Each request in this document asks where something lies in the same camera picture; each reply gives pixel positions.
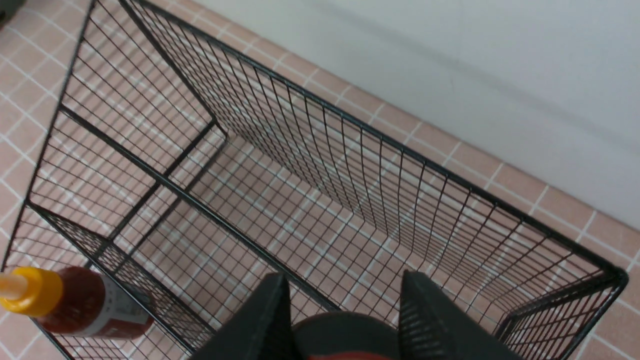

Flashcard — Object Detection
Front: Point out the red chili sauce bottle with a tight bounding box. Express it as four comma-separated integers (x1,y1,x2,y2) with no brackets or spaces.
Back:
0,266,154,340

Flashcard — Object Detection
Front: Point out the black wire mesh rack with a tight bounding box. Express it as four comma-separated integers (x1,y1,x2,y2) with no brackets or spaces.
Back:
1,0,629,360

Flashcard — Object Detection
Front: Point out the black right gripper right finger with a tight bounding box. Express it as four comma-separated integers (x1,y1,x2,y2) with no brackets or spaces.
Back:
397,270,521,360

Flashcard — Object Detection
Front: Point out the dark soy sauce bottle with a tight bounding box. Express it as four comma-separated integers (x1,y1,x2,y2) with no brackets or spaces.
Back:
292,311,401,360

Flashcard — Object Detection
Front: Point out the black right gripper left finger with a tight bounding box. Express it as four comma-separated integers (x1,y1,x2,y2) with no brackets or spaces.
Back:
190,273,297,360

